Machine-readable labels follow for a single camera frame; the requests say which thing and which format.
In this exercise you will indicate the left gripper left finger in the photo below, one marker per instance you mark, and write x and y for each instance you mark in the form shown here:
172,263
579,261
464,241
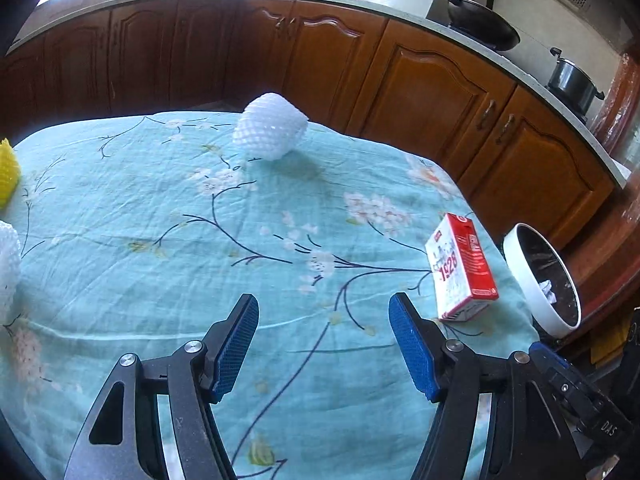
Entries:
227,342

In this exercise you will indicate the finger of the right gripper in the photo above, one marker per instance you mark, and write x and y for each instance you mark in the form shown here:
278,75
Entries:
546,359

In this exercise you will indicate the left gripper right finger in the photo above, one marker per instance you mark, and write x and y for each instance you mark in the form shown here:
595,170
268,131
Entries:
420,343

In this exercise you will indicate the white milk carton 1928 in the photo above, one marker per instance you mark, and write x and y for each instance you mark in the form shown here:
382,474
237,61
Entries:
464,284

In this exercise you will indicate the white foam fruit net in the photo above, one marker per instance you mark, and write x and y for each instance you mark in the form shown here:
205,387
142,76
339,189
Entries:
269,127

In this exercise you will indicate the grey wrapper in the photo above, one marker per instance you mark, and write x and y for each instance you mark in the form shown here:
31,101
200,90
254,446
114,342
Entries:
547,291

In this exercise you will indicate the white rim trash bin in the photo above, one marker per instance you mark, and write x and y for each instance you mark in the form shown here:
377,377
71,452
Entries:
541,312

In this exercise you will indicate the black trash bag liner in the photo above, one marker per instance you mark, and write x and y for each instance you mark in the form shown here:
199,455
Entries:
552,276

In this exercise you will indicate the wooden lower kitchen cabinets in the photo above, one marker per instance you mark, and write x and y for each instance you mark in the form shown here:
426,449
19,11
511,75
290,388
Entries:
517,153

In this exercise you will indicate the person right hand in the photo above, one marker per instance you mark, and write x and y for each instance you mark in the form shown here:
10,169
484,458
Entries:
600,472

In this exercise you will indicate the floral teal tablecloth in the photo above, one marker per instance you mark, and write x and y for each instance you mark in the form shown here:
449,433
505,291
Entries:
138,233

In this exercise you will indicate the black stock pot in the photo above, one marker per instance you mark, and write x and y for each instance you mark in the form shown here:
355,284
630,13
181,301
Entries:
572,86

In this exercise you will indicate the black wok pan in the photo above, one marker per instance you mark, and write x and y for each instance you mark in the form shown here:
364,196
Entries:
480,22

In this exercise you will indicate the wooden glass door frame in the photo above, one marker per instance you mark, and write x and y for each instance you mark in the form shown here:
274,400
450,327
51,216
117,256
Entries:
604,257

